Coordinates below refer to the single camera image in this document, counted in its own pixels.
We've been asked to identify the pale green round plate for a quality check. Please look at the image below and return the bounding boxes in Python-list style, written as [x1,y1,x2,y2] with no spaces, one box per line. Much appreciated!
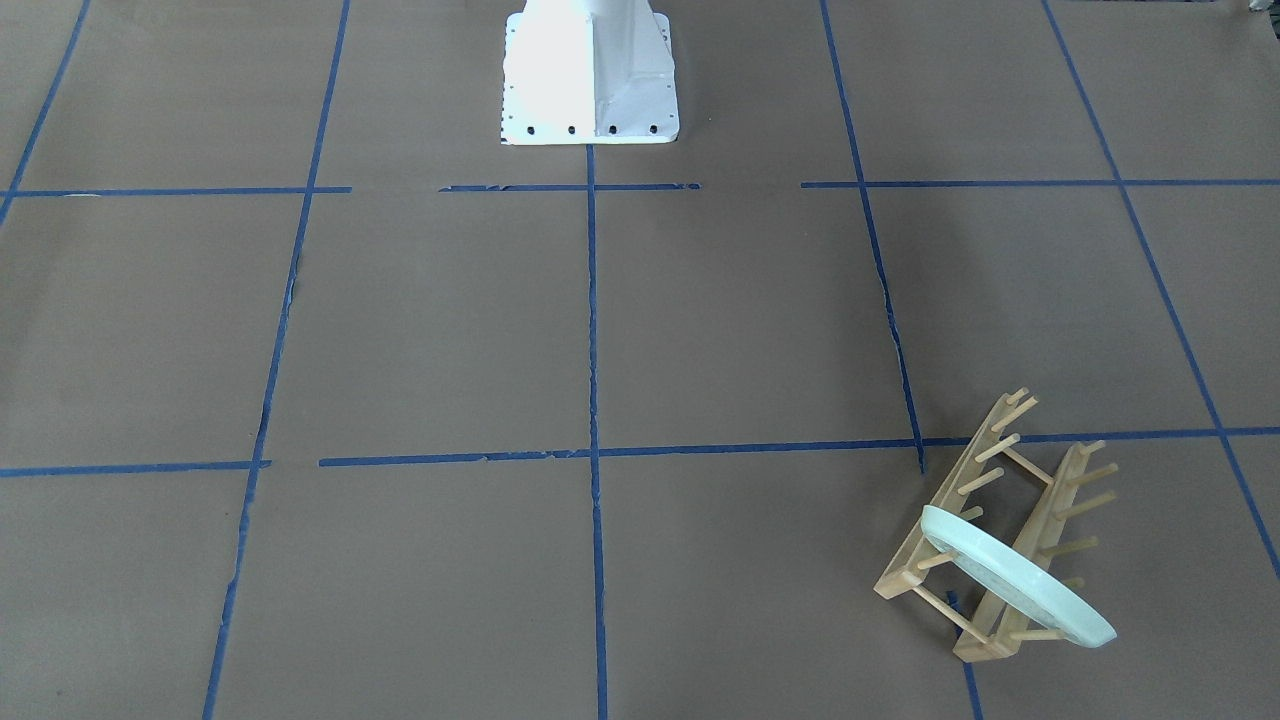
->
[920,505,1117,648]

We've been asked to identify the wooden dish rack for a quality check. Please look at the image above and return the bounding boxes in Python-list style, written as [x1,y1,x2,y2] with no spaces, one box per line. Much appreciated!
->
[874,388,1117,664]

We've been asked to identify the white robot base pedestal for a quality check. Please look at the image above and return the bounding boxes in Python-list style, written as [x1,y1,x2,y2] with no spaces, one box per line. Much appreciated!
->
[500,1,681,146]

